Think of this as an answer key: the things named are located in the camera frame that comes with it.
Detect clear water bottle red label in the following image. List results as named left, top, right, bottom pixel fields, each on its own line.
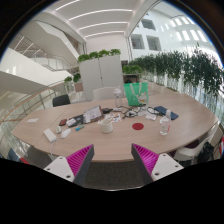
left=159, top=109, right=172, bottom=136

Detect white cabinet topped with plants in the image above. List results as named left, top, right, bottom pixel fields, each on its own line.
left=77, top=48, right=125, bottom=101

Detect row of green hedge plants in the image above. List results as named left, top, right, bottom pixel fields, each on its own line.
left=128, top=46, right=224, bottom=101

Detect white printed paper card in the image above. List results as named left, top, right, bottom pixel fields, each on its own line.
left=144, top=113, right=158, bottom=121

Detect white grid-pattern mug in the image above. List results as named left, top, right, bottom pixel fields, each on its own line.
left=98, top=118, right=115, bottom=135

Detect potted green plant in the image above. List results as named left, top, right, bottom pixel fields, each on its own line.
left=63, top=73, right=83, bottom=93

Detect white power strip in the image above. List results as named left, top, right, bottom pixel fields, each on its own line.
left=43, top=128, right=58, bottom=144

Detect clear tumbler with white lid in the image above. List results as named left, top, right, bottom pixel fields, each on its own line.
left=113, top=85, right=124, bottom=108

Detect ceiling strip lights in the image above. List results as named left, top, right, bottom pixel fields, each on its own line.
left=54, top=0, right=134, bottom=38

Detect white swivel chair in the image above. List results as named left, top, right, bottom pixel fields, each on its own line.
left=173, top=124, right=221, bottom=164

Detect open paper booklet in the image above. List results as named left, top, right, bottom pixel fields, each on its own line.
left=82, top=105, right=104, bottom=124

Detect tangle of black cables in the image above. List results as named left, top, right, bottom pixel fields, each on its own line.
left=121, top=105, right=161, bottom=119

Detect flat round red coaster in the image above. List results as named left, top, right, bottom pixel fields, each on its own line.
left=131, top=122, right=145, bottom=131

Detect black chair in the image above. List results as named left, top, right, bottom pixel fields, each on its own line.
left=52, top=94, right=71, bottom=108

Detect colourful sticker sheet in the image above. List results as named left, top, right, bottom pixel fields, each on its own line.
left=103, top=112, right=123, bottom=124

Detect green tote bag cat print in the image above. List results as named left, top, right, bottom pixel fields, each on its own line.
left=123, top=81, right=150, bottom=108

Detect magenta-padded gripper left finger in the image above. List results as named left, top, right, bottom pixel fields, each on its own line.
left=43, top=143, right=96, bottom=187

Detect black tablet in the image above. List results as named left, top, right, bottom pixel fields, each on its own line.
left=66, top=114, right=85, bottom=128

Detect small white card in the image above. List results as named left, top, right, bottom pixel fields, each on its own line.
left=65, top=117, right=78, bottom=128

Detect white computer mouse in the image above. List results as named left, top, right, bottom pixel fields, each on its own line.
left=60, top=128, right=72, bottom=139

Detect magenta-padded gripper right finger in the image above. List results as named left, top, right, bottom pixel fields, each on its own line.
left=130, top=143, right=185, bottom=186

